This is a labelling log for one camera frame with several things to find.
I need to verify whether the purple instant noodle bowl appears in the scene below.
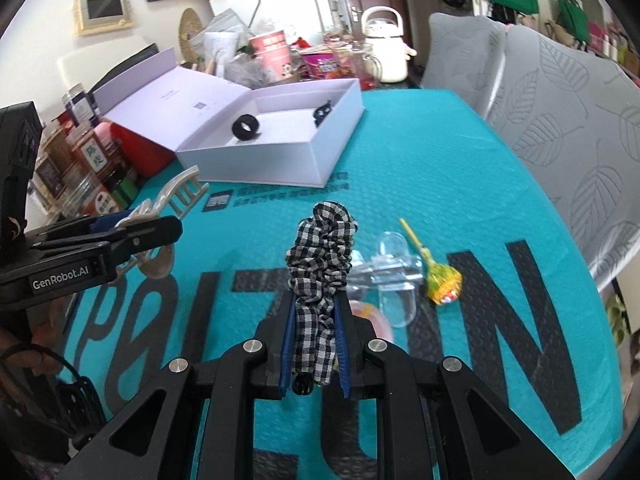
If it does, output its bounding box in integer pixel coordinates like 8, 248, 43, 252
300, 47, 354, 81

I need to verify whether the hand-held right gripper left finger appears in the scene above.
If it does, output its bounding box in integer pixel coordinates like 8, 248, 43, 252
60, 292, 301, 480

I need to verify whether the white thermos jug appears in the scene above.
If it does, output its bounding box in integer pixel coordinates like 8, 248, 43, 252
360, 6, 409, 84

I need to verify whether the person's left hand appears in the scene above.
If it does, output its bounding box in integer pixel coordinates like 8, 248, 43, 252
0, 330, 59, 379

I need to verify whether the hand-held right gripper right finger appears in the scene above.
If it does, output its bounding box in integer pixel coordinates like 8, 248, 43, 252
332, 297, 576, 480

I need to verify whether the teal printed mat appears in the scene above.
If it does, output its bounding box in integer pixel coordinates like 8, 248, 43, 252
50, 85, 629, 480

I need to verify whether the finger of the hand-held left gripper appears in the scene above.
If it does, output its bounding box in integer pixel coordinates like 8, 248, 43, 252
26, 214, 127, 250
31, 215, 184, 268

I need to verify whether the cream hair claw clip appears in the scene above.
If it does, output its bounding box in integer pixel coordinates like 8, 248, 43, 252
112, 165, 211, 279

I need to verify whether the yellow lollipop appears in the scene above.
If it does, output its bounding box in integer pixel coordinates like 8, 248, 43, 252
398, 217, 462, 306

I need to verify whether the red box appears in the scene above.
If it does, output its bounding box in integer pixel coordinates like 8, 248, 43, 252
109, 122, 177, 179

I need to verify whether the grey leaf pattern chair cushion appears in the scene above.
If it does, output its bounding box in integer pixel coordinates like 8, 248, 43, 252
486, 25, 640, 295
420, 12, 509, 117

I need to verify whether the black hair band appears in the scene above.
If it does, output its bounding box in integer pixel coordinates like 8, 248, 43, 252
231, 115, 261, 144

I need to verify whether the glass mug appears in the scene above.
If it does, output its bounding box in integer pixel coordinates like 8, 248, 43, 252
344, 42, 384, 91

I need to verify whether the black white checkered scrunchie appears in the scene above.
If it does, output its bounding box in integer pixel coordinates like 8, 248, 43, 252
284, 201, 362, 387

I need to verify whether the white gift box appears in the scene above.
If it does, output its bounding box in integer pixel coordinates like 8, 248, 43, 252
92, 47, 366, 189

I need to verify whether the grey foil packet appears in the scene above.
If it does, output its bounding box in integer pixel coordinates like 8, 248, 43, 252
202, 10, 252, 61

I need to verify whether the clear plastic bag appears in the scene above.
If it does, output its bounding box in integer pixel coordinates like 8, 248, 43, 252
226, 52, 271, 87

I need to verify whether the small orange packet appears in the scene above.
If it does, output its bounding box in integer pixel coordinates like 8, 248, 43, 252
350, 300, 394, 341

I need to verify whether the group of spice jars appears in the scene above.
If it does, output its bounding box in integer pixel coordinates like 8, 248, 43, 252
31, 82, 139, 217

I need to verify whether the round woven straw mat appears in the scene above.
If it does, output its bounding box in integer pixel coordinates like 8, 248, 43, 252
178, 8, 206, 62

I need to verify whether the white refrigerator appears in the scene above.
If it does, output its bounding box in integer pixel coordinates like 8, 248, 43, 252
209, 0, 346, 45

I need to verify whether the pink paper cup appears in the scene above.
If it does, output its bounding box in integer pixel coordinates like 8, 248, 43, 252
248, 30, 289, 58
256, 46, 294, 84

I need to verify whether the clear hair claw clip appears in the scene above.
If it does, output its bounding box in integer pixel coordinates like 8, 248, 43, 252
347, 231, 426, 328

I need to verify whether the wall intercom panel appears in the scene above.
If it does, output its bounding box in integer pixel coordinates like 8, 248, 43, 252
73, 0, 137, 37

